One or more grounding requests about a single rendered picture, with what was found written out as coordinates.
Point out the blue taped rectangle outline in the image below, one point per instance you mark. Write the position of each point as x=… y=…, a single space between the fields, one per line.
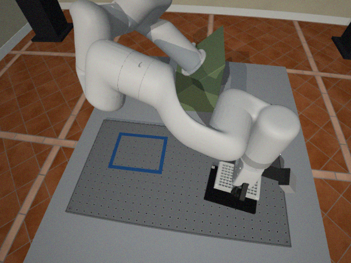
x=139 y=169

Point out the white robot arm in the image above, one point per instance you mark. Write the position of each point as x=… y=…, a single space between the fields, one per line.
x=242 y=125

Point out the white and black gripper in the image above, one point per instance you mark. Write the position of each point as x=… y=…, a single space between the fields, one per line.
x=245 y=176

